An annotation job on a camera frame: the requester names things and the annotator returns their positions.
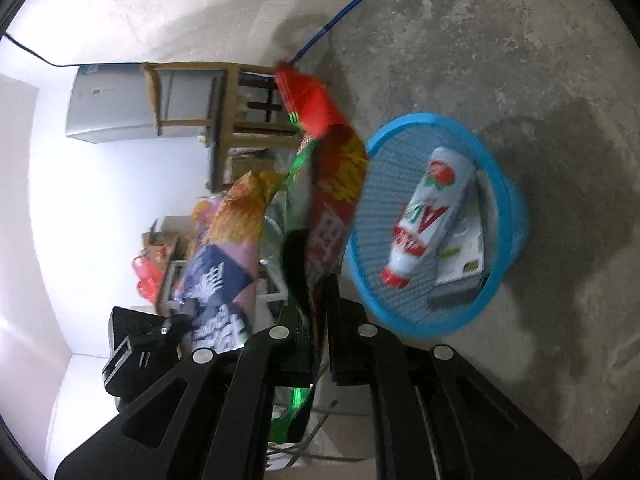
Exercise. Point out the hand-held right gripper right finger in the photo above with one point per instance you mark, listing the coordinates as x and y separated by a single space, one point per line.
350 350

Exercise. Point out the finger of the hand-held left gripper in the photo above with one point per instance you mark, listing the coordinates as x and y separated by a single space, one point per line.
130 355

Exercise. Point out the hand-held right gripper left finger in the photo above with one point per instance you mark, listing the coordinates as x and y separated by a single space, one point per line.
290 355

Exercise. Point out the orange and purple snack bag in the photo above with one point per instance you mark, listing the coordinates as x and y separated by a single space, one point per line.
225 270

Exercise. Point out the green and red snack bag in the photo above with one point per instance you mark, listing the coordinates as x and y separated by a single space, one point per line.
330 200

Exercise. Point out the white bottle with red cap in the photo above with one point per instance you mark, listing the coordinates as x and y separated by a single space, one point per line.
430 210

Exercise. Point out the blue mesh basket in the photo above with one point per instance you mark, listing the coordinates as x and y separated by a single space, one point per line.
510 220

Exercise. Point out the red plastic bag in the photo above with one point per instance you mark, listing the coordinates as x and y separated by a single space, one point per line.
147 275

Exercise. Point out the wooden chair with dark seat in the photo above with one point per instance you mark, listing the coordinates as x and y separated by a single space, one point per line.
190 123

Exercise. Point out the grey fridge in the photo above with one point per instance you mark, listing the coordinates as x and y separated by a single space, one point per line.
115 105

